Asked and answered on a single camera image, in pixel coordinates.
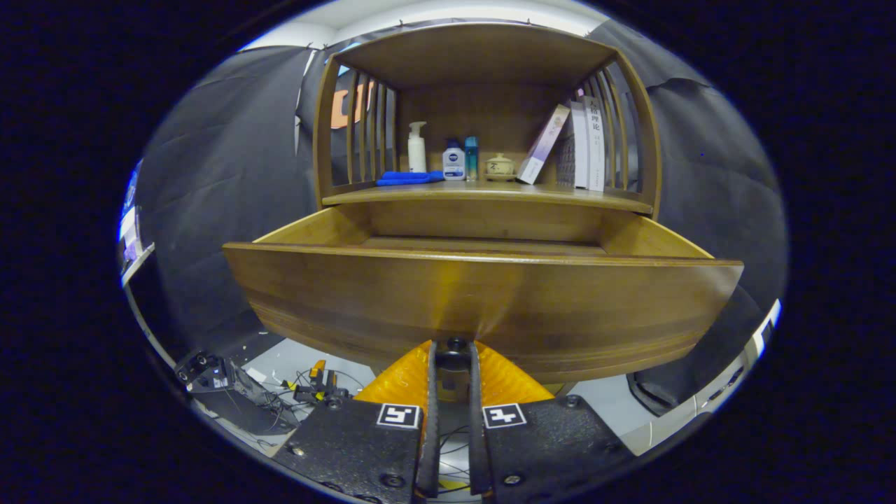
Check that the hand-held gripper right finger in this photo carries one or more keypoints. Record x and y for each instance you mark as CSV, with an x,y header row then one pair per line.
x,y
553,441

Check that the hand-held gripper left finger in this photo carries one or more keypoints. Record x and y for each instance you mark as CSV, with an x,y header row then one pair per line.
x,y
350,441

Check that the wooden drawer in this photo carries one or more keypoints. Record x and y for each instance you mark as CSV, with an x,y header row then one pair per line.
x,y
350,301

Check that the wooden countertop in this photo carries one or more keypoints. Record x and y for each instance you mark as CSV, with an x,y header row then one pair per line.
x,y
490,192

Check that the wooden cabinet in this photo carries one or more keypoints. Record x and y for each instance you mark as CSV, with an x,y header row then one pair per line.
x,y
483,112

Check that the yellow and black tool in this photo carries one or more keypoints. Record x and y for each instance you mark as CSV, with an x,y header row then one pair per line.
x,y
318,388

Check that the black device on floor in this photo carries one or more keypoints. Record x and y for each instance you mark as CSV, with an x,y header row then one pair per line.
x,y
210,374

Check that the blue folded cloth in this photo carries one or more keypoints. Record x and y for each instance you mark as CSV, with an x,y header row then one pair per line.
x,y
409,178

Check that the beige lidded tea cup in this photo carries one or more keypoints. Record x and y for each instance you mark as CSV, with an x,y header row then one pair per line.
x,y
500,168

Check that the black and white patterned book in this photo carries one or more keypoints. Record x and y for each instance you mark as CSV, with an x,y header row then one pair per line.
x,y
565,161

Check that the clear blue bottle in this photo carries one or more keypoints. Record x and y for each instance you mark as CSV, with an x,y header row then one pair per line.
x,y
472,161

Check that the white bottle with blue cap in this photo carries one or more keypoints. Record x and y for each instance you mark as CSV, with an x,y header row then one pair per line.
x,y
453,164

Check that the purple book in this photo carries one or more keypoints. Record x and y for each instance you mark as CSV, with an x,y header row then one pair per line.
x,y
542,147

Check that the thin white book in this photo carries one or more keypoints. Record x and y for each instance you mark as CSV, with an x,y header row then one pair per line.
x,y
579,147

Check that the white book with printed spine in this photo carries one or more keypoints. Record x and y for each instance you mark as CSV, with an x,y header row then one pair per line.
x,y
596,147

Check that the white pump bottle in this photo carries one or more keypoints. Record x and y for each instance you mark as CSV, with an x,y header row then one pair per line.
x,y
417,150

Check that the wall poster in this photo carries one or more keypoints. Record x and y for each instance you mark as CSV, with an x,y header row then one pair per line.
x,y
128,238

